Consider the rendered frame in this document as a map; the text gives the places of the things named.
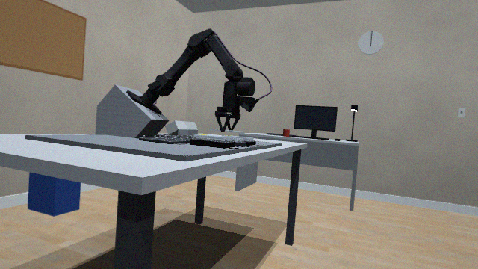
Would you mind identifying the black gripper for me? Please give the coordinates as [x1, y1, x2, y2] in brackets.
[215, 94, 240, 132]

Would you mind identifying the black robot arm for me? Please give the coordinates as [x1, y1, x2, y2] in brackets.
[126, 28, 255, 114]

